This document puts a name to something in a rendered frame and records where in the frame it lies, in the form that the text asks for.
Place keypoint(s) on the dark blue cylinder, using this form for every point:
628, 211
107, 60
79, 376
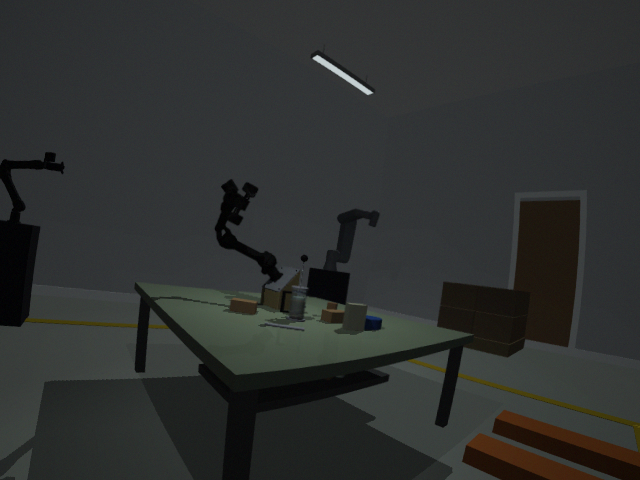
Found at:
373, 323

